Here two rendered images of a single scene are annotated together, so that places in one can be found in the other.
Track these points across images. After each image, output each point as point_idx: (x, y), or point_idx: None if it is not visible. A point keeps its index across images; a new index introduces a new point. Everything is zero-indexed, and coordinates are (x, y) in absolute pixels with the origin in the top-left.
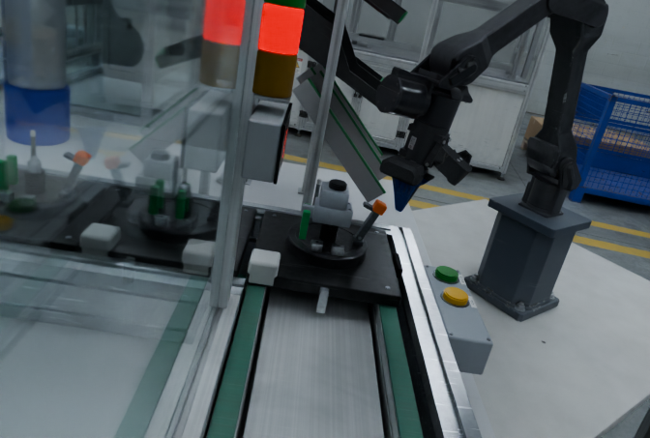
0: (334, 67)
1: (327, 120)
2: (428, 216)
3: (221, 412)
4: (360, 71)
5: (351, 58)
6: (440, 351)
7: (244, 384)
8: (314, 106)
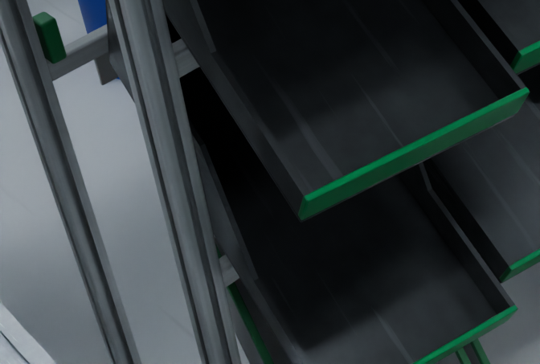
0: (187, 269)
1: (259, 363)
2: None
3: None
4: (436, 214)
5: (413, 167)
6: None
7: None
8: (233, 314)
